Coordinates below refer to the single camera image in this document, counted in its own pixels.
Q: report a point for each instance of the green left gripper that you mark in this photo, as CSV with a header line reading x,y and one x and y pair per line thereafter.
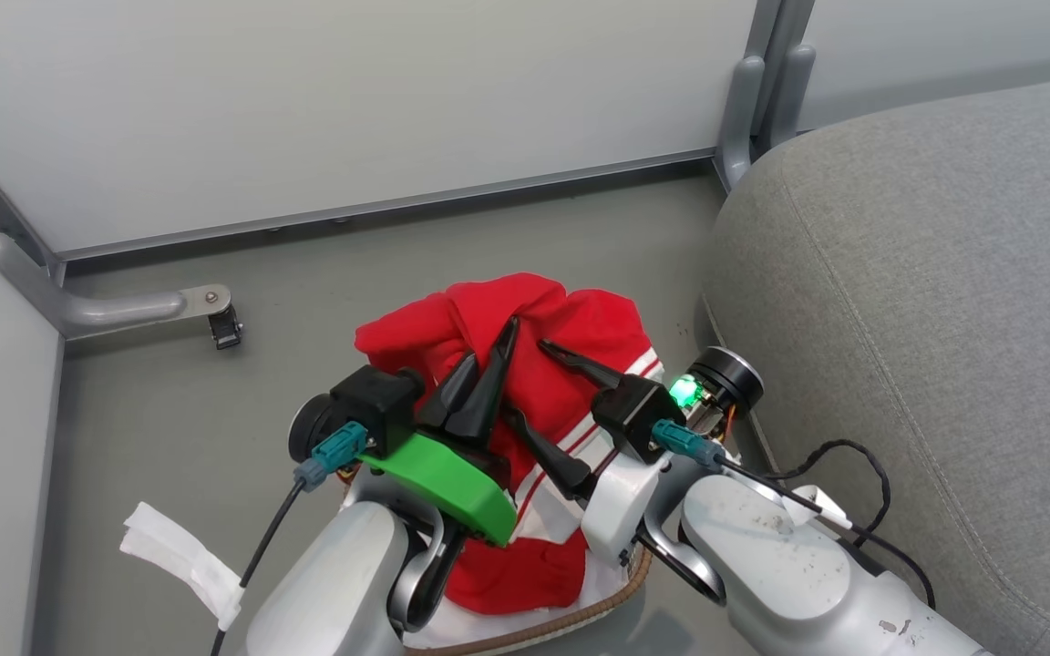
x,y
452,483

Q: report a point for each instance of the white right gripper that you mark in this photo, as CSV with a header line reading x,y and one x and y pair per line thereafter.
x,y
621,506

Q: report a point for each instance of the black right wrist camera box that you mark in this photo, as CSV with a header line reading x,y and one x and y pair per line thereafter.
x,y
634,410

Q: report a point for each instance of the grey partition corner post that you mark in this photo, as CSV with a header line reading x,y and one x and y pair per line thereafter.
x,y
748,100

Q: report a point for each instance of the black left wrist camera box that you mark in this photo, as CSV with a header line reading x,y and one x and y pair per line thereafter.
x,y
375,401

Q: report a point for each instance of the black wrist motor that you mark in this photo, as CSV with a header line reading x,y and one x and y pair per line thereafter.
x,y
730,375
308,430

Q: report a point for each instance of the white basket with brown rim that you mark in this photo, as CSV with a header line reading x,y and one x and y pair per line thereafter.
x,y
602,597

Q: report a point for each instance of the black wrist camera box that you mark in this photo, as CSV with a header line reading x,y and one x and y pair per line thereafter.
x,y
375,401
634,410

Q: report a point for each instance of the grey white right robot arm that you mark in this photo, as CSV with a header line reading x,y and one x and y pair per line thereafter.
x,y
780,574

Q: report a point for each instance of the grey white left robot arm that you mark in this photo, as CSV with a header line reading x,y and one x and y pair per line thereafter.
x,y
338,583

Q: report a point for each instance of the grey partition foot with caster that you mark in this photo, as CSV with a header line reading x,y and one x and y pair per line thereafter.
x,y
106,310

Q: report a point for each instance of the black left wrist motor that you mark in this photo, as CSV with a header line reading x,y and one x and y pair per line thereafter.
x,y
308,430

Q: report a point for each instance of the white tape strip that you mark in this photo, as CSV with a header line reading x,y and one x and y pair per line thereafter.
x,y
179,551

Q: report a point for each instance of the grey fabric sofa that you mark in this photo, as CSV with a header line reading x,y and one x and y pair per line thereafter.
x,y
926,319

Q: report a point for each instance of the black right wrist motor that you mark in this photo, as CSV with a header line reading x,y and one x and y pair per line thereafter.
x,y
730,375

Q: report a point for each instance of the red white-striped garment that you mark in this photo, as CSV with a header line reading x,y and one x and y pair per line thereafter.
x,y
543,319

